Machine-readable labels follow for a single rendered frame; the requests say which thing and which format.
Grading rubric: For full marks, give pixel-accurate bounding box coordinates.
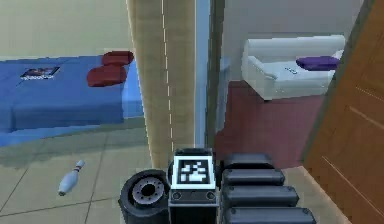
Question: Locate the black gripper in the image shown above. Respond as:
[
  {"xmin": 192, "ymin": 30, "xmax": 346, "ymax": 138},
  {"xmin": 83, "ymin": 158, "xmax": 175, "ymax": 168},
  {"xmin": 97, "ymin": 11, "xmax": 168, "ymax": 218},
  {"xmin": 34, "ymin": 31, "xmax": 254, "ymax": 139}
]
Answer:
[{"xmin": 118, "ymin": 168, "xmax": 172, "ymax": 224}]

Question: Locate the dark book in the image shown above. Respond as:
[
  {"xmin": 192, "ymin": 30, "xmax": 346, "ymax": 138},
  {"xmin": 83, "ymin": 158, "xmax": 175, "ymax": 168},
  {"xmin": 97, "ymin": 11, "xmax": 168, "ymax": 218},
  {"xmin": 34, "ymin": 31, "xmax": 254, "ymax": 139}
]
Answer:
[{"xmin": 19, "ymin": 66, "xmax": 61, "ymax": 81}]

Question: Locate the white bowling pin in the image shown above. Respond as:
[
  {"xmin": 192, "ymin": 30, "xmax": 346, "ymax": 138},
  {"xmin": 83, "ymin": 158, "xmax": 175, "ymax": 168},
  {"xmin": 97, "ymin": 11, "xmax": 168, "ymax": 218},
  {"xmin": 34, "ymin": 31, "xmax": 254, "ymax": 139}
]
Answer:
[{"xmin": 57, "ymin": 159, "xmax": 86, "ymax": 197}]

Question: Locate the dark red pillow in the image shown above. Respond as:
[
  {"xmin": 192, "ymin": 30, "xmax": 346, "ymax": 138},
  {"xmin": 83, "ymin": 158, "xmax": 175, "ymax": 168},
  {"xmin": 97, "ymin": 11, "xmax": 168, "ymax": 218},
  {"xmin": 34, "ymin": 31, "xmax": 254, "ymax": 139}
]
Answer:
[
  {"xmin": 86, "ymin": 64, "xmax": 128, "ymax": 88},
  {"xmin": 100, "ymin": 50, "xmax": 135, "ymax": 67}
]

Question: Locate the blue bed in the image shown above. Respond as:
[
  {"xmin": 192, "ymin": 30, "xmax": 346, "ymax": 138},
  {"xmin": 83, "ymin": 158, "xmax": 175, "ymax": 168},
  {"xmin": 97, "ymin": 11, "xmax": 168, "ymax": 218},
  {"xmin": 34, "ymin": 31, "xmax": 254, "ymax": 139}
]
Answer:
[{"xmin": 0, "ymin": 54, "xmax": 145, "ymax": 148}]

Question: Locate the white sofa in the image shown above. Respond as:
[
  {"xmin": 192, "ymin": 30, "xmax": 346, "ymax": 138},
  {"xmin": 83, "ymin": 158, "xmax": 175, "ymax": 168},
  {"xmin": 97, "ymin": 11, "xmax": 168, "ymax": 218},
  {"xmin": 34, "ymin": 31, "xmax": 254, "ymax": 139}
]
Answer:
[{"xmin": 241, "ymin": 34, "xmax": 346, "ymax": 102}]

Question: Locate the purple cushion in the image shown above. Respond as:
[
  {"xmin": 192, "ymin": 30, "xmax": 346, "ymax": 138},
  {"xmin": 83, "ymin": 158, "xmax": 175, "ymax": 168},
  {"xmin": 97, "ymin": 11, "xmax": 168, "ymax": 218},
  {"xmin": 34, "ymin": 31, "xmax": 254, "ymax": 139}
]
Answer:
[{"xmin": 295, "ymin": 55, "xmax": 341, "ymax": 72}]

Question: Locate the brown wooden door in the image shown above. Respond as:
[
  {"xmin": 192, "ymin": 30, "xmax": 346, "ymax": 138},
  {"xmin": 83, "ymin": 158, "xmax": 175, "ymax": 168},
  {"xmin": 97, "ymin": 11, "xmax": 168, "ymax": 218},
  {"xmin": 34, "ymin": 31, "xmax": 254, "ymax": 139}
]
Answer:
[{"xmin": 301, "ymin": 0, "xmax": 384, "ymax": 224}]

